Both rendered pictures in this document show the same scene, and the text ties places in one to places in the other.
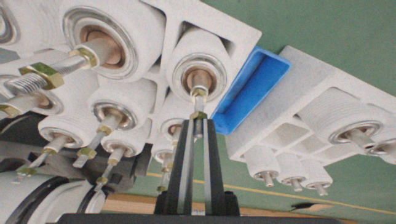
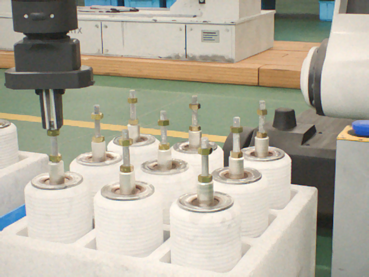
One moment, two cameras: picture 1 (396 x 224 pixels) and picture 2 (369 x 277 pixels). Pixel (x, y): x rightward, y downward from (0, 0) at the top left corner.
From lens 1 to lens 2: 0.92 m
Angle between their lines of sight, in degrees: 33
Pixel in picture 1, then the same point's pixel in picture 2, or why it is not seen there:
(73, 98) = not seen: hidden behind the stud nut
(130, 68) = (113, 184)
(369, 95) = not seen: outside the picture
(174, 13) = (73, 245)
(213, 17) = (35, 244)
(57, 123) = (251, 165)
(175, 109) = (96, 176)
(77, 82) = not seen: hidden behind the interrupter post
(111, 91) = (154, 183)
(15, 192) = (335, 94)
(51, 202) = (302, 82)
